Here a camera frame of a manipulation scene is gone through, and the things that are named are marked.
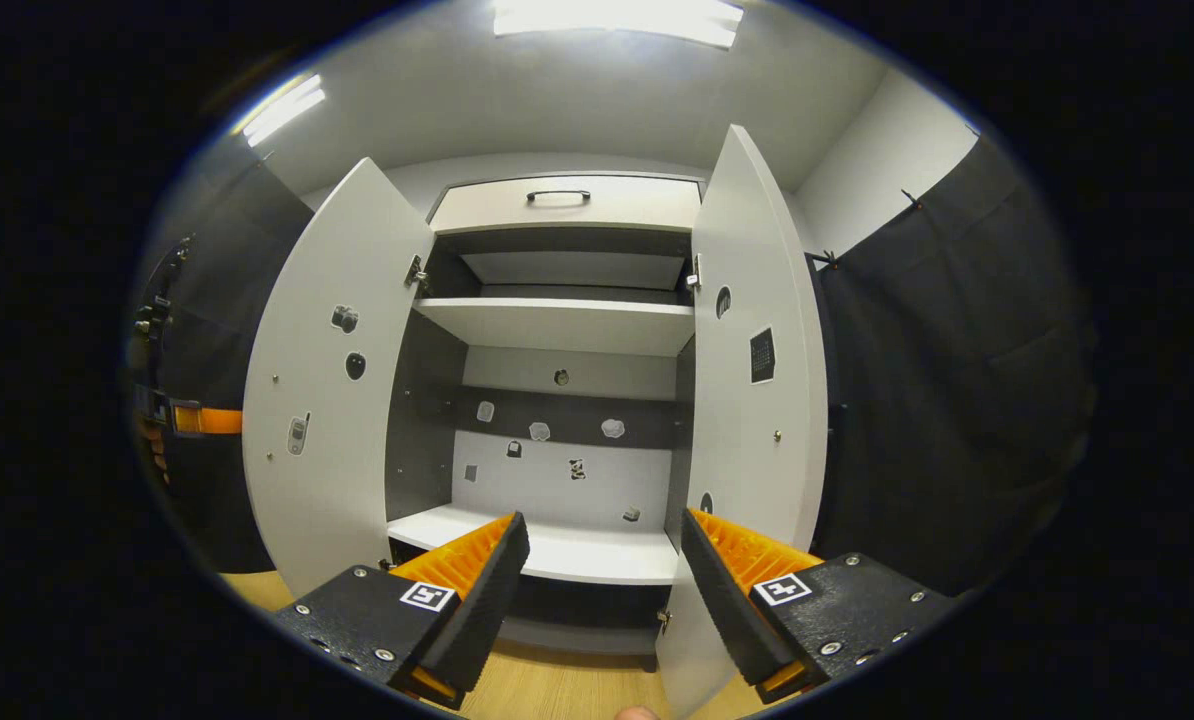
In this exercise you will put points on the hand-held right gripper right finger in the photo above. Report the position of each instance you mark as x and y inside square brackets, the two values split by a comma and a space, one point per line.
[732, 610]

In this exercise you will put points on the large ceiling light panel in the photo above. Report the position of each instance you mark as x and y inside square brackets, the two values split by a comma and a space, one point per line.
[617, 18]

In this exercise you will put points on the camera sticker shoe cabinet door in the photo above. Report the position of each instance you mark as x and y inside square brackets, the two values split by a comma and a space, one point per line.
[327, 500]

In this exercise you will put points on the cat sticker shoe cabinet door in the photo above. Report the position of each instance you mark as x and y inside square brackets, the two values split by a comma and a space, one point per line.
[757, 450]

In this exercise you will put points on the black backdrop cloth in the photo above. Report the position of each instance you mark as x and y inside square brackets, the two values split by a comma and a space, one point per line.
[957, 400]

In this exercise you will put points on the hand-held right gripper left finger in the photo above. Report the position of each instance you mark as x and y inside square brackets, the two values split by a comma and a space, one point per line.
[487, 610]

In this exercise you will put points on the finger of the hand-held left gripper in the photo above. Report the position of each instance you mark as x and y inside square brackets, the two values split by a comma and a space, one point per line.
[212, 420]

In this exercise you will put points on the narrow ceiling light strip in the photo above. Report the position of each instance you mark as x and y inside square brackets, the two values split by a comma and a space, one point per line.
[287, 108]

